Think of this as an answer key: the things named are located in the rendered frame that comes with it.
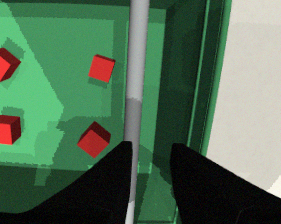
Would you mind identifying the green plastic tray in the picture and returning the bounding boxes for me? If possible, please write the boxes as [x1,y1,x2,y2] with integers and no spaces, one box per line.
[0,0,232,224]

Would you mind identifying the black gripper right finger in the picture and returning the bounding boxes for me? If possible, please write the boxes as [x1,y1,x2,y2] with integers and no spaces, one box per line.
[169,143,281,224]

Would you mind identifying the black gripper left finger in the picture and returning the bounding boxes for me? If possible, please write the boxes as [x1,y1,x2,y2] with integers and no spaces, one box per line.
[0,141,132,224]

